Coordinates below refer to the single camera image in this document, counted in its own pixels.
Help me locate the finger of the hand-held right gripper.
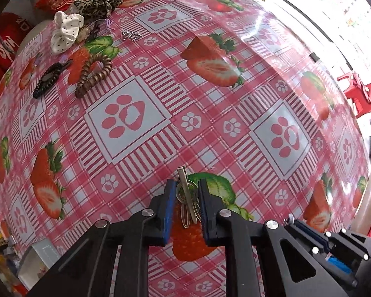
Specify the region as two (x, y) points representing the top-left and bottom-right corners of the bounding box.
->
(324, 228), (371, 260)
(283, 215), (332, 255)

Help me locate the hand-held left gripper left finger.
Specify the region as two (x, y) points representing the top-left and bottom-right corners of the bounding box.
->
(28, 179), (177, 297)

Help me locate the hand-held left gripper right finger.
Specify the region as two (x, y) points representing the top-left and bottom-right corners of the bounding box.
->
(197, 178), (348, 297)

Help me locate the gold duckbill hair clip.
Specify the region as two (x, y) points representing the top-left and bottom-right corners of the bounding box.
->
(176, 166), (202, 230)

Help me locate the pink strawberry printed tablecloth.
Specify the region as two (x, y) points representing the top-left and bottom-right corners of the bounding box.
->
(0, 0), (371, 297)

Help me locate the white open box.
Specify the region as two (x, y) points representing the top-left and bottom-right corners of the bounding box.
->
(17, 241), (63, 287)

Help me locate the red plastic chair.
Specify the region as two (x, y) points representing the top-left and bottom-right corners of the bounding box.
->
(337, 71), (371, 119)

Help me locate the black beaded hair clip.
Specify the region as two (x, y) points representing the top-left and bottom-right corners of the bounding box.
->
(33, 59), (73, 99)

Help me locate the small dark hair clip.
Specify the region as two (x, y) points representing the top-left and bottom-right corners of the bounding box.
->
(86, 24), (101, 41)

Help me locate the white dotted scrunchie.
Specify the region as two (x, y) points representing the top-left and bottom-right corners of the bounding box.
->
(50, 11), (85, 55)

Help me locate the leopard print scrunchie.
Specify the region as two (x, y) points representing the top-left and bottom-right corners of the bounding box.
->
(73, 0), (124, 20)

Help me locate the red printed blanket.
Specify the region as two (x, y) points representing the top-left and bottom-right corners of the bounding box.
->
(0, 12), (35, 91)

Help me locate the brown spiral hair tie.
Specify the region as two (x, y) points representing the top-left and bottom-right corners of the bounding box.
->
(75, 55), (113, 98)

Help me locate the purple thin hair tie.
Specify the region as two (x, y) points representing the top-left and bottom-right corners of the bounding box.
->
(94, 19), (116, 34)

